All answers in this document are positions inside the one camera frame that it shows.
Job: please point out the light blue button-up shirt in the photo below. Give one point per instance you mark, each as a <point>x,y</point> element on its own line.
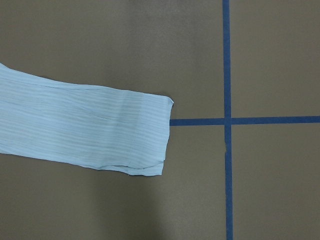
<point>91,126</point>

